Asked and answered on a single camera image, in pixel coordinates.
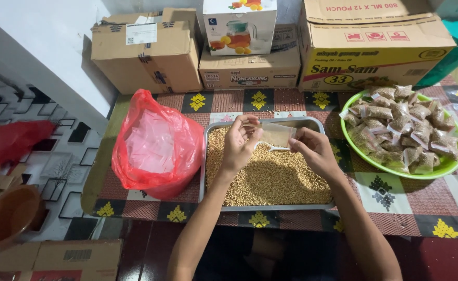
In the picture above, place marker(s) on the heap of coriander seeds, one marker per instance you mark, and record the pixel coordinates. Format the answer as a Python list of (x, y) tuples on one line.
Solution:
[(275, 179)]

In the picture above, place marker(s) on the flat brown cardboard box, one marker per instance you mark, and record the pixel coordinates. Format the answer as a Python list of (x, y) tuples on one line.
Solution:
[(248, 70)]

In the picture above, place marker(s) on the pile of filled seed pouches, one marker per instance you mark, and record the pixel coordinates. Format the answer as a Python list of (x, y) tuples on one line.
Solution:
[(400, 125)]

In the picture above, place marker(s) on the brown plastic bowl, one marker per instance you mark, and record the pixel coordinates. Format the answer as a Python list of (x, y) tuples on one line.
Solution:
[(8, 216)]

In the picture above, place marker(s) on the person's dark shorts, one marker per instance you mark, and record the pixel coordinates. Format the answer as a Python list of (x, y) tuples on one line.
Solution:
[(260, 253)]

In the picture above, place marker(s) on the teal plastic container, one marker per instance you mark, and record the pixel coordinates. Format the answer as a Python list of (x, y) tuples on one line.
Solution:
[(447, 58)]

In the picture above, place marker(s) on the white plastic spoon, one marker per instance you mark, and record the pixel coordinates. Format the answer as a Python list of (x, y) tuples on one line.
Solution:
[(271, 148)]

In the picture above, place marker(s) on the small clear plastic pouch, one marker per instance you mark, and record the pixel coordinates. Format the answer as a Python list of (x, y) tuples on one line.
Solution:
[(275, 134)]

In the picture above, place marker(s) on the plain brown cardboard box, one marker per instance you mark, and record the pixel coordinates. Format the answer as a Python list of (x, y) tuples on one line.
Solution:
[(147, 62)]

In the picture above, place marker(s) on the rectangular metal tray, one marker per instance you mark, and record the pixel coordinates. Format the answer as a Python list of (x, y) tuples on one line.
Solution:
[(203, 164)]

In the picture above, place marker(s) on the brown carton with red print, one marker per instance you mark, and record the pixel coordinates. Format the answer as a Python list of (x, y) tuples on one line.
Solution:
[(57, 259)]

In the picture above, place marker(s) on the patterned plastic tablecloth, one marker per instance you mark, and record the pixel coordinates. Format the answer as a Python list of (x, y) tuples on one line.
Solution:
[(389, 203)]

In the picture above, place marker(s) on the white pitcher picture box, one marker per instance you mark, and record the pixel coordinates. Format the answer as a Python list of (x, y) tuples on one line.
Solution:
[(238, 27)]

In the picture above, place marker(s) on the grey printed cardboard box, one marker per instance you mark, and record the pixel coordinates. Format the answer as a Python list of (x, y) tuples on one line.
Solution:
[(285, 37)]

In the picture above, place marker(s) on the red bag of empty pouches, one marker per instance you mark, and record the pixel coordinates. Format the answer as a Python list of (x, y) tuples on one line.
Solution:
[(155, 148)]

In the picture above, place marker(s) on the person's left hand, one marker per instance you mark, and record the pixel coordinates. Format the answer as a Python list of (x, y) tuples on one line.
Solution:
[(235, 150)]

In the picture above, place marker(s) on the large yellow print carton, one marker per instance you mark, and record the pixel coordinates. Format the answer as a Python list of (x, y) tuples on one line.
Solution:
[(369, 50)]

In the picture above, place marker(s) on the person's right hand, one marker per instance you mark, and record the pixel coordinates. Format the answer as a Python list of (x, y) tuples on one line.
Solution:
[(316, 154)]

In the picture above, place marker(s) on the crumpled red plastic bag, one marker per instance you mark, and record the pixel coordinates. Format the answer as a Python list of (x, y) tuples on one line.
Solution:
[(10, 142)]

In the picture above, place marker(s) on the green plastic plate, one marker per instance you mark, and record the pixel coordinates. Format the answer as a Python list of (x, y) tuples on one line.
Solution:
[(441, 168)]

